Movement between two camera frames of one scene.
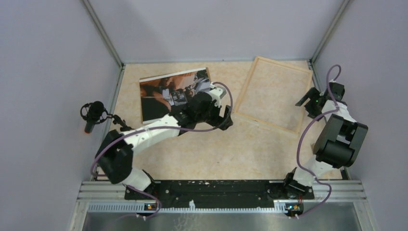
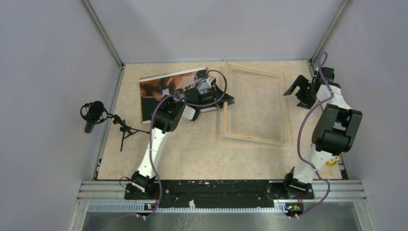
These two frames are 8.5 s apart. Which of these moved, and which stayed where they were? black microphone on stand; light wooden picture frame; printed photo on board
Moved: light wooden picture frame
Stayed: black microphone on stand; printed photo on board
